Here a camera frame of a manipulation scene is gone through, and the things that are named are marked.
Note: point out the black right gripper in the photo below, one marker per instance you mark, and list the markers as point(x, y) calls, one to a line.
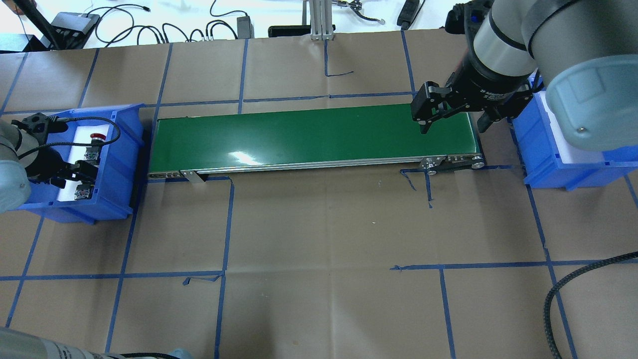
point(482, 81)

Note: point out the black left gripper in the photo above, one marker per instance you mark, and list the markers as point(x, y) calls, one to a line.
point(44, 165)

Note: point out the red push button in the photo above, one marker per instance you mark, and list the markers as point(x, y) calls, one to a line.
point(93, 152)

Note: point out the yellow push button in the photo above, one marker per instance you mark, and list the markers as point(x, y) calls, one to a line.
point(84, 191)

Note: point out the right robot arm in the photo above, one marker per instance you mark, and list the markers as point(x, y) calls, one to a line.
point(582, 53)

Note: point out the white foam pad left bin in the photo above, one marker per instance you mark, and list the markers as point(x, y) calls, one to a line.
point(81, 135)

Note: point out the blue bin left side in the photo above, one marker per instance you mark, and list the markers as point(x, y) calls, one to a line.
point(117, 167)

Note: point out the green conveyor belt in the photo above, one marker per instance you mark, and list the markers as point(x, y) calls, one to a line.
point(308, 140)

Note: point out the black power adapter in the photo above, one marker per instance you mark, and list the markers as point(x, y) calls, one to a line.
point(245, 29)

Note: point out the aluminium frame post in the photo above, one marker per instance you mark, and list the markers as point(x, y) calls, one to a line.
point(318, 15)

